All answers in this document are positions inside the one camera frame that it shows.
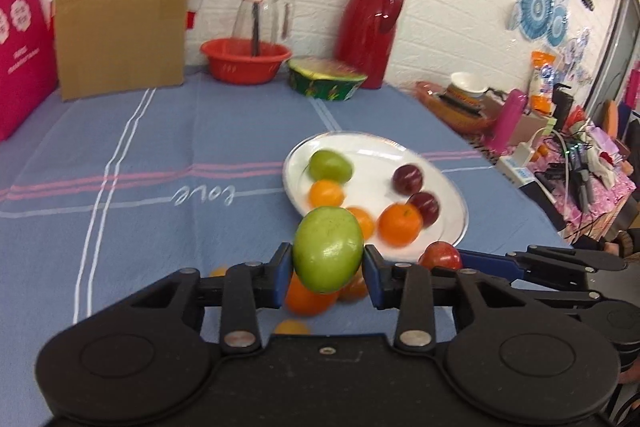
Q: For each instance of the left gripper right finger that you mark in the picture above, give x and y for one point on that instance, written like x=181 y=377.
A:
x=414 y=292

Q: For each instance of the pink thermos bottle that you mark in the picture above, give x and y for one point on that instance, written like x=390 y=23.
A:
x=507 y=114

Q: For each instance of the brown cardboard box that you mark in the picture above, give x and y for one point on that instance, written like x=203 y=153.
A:
x=109 y=46

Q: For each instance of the red plastic basin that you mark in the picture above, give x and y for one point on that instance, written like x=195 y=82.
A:
x=231 y=60

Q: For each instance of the pink tote bag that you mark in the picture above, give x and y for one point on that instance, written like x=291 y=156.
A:
x=28 y=70

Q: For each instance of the tan longan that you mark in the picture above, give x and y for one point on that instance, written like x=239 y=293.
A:
x=291 y=327
x=219 y=272

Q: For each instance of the white ceramic plate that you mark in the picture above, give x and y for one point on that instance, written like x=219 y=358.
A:
x=374 y=160

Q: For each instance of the blue striped tablecloth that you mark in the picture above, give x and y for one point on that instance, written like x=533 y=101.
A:
x=103 y=196

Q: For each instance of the stacked white bowls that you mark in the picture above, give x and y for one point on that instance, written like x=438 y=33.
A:
x=465 y=91

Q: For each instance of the large orange tangerine front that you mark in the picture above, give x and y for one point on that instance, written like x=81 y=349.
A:
x=399 y=224

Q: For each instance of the green foil bowl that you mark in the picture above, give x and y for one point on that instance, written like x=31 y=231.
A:
x=323 y=78

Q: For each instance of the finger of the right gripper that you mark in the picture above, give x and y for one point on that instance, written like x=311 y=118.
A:
x=525 y=259
x=516 y=282

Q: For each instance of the dark utensil in pitcher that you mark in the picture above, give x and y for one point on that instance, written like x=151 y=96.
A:
x=256 y=27

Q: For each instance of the tan longan middle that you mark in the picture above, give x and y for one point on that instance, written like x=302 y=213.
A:
x=291 y=327

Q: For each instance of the glass pitcher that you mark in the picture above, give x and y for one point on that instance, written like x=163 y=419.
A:
x=276 y=20

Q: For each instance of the dark red plum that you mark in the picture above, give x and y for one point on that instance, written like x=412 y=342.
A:
x=407 y=179
x=428 y=206

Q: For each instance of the tan longan back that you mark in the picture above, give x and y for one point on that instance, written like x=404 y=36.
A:
x=219 y=272

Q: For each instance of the brown wooden tray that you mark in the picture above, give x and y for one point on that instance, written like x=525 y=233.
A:
x=458 y=115

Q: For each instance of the green mango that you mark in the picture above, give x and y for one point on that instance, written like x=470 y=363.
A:
x=330 y=165
x=327 y=249

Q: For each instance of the white power strip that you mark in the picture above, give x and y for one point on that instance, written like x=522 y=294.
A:
x=514 y=166

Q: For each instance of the blue paper fan decoration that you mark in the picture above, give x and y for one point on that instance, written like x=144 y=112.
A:
x=540 y=19

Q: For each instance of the red thermos jug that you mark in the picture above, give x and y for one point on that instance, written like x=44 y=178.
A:
x=365 y=37

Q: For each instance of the red apple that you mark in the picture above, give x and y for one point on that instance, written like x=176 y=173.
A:
x=441 y=254

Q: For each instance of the orange snack package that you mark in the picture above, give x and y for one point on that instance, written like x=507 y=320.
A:
x=540 y=85

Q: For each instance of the small yellow orange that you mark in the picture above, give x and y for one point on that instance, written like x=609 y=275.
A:
x=326 y=193

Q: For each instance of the green mango front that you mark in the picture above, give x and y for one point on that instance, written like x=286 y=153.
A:
x=327 y=249

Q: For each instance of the orange tangerine back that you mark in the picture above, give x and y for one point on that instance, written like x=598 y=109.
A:
x=301 y=301

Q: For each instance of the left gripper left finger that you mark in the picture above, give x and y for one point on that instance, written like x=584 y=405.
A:
x=241 y=292

